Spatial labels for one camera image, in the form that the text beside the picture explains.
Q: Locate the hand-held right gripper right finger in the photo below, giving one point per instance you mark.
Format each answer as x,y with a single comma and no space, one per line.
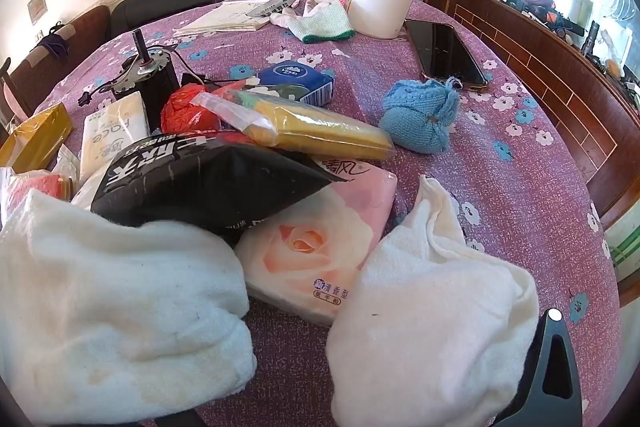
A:
536,412

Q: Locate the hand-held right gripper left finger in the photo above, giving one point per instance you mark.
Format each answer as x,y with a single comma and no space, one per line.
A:
175,421

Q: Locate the white towel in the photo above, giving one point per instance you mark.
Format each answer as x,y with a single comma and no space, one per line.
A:
115,307
430,332

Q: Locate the pink rose tissue pack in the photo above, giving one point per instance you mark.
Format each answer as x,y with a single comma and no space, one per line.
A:
310,252

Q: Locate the black snack bag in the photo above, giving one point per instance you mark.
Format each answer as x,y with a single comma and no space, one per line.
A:
200,187

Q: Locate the multicoloured sponge pack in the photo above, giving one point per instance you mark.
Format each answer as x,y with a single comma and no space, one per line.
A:
37,189

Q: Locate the yellow cardboard tray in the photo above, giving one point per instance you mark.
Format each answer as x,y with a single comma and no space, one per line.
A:
35,139

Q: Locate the blue knitted bootie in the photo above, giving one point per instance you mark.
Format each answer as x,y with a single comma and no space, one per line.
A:
417,117

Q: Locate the purple floral tablecloth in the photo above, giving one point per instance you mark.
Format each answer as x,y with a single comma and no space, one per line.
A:
500,207

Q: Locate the white tissue pack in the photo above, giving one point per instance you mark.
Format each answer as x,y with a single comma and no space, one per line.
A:
112,132

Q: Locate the wooden window ledge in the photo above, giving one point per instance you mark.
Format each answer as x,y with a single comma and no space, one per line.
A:
575,107

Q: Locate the red plastic bag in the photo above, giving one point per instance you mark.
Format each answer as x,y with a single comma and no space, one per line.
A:
187,109

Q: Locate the clear bag of yellow cloths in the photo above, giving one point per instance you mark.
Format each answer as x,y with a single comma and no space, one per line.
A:
310,127

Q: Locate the black electric motor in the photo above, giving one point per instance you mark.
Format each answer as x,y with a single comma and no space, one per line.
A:
155,79

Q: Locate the blue tissue pack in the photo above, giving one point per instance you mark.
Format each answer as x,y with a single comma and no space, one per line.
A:
300,79

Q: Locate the brown upholstered chair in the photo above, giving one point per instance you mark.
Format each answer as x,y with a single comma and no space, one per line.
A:
55,72

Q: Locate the black flashlight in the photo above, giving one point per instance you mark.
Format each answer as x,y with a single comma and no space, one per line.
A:
591,38

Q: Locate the white flat box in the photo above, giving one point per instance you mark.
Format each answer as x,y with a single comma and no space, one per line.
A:
225,17

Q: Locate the white green-edged knitted cloth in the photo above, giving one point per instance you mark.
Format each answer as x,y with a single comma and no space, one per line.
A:
322,24

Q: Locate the small grey tissue packet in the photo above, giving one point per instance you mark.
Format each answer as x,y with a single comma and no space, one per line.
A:
275,4

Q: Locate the small wall plaque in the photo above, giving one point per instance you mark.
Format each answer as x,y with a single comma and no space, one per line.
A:
37,6

